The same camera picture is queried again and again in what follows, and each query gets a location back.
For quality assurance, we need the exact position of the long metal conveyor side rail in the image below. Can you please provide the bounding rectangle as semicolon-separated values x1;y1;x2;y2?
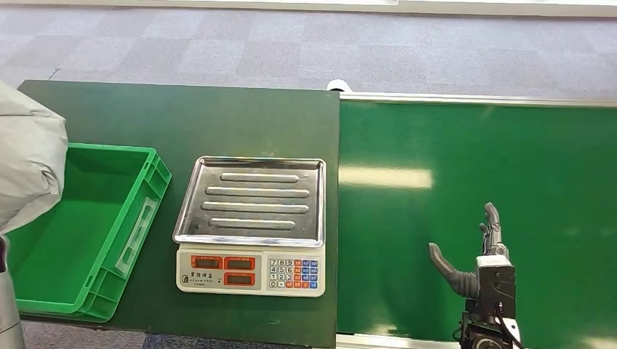
339;91;617;109

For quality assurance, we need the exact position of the grey red-printed poly mailer package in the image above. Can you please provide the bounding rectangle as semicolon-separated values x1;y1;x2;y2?
0;81;70;237

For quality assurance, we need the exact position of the green conveyor belt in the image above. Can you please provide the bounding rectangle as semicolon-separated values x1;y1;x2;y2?
336;100;617;349

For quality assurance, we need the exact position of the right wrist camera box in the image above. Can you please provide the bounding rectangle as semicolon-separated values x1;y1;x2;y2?
474;254;517;318

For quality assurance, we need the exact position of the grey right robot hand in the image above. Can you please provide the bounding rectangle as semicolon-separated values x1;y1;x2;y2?
428;202;510;299

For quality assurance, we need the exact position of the white electronic scale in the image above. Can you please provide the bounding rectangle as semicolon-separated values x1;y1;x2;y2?
172;155;327;299

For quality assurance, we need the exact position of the green plastic crate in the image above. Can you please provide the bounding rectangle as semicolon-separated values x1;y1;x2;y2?
7;142;173;323

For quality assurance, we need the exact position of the steel weighing tray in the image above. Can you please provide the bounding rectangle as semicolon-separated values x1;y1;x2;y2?
172;155;327;249

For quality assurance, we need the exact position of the short metal conveyor side rail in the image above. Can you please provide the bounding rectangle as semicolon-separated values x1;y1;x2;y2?
335;334;461;349

